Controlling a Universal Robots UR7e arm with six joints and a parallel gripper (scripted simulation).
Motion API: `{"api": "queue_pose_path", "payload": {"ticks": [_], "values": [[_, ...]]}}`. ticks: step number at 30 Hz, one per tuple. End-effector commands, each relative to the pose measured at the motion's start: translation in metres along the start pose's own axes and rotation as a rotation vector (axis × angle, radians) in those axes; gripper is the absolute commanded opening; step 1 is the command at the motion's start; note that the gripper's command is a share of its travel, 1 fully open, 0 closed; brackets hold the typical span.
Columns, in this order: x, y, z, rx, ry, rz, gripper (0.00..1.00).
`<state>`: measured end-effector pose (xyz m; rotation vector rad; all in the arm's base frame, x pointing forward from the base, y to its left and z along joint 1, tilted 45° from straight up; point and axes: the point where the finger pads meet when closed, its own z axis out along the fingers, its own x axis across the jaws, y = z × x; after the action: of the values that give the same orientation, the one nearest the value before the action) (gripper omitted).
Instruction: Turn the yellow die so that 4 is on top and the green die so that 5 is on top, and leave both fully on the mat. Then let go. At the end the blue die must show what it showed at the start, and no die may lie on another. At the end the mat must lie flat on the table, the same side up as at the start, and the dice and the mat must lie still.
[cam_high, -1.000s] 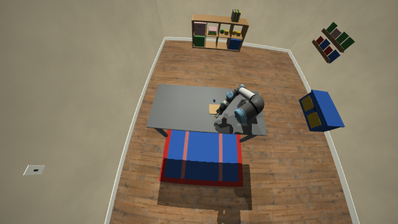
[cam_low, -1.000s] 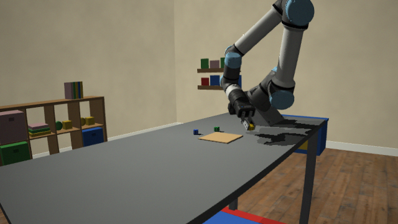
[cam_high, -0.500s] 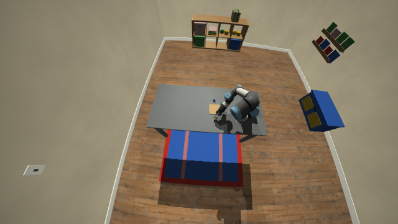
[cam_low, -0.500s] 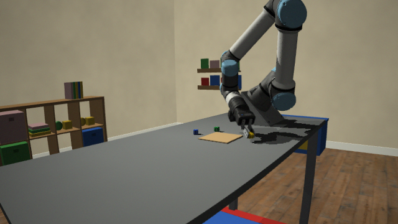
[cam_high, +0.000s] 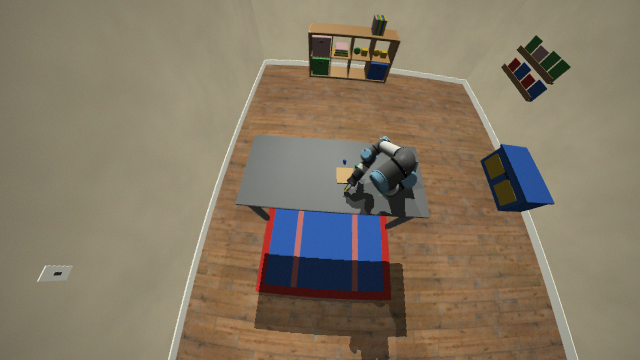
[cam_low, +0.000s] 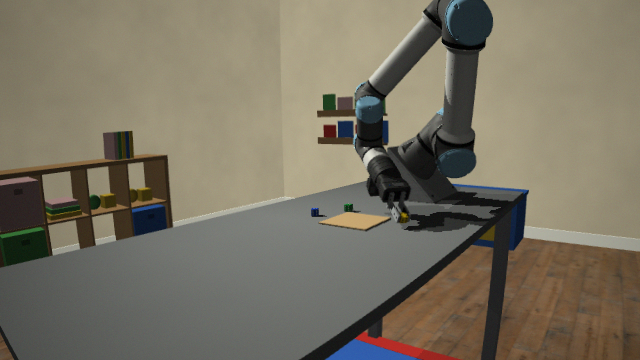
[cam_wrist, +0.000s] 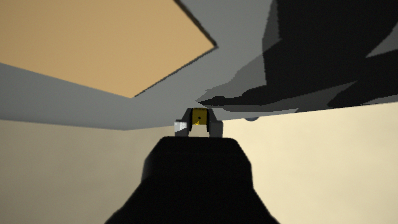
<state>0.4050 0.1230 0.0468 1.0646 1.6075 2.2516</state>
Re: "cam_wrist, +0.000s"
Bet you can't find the tan flat mat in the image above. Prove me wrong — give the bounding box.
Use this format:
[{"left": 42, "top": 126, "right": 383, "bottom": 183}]
[{"left": 0, "top": 0, "right": 214, "bottom": 98}]

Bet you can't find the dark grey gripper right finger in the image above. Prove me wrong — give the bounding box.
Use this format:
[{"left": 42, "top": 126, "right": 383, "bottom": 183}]
[{"left": 206, "top": 108, "right": 224, "bottom": 137}]

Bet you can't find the yellow die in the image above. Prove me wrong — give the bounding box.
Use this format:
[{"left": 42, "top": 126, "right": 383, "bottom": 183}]
[{"left": 192, "top": 108, "right": 207, "bottom": 125}]

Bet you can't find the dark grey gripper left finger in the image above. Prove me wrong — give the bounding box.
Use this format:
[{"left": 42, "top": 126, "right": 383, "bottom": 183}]
[{"left": 174, "top": 108, "right": 193, "bottom": 137}]

